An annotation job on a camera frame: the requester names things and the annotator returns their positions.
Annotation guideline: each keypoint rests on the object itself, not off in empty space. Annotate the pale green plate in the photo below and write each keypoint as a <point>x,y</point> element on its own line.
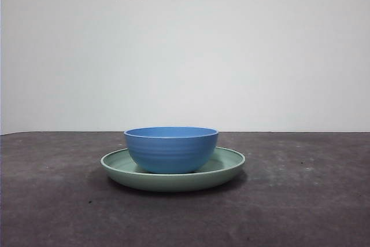
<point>173,182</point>

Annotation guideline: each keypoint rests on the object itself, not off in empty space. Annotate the dark grey table mat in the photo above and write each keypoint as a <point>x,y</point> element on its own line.
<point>185,221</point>

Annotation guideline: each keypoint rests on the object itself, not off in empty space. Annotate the blue ribbed bowl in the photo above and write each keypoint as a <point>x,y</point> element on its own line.
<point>170,154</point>

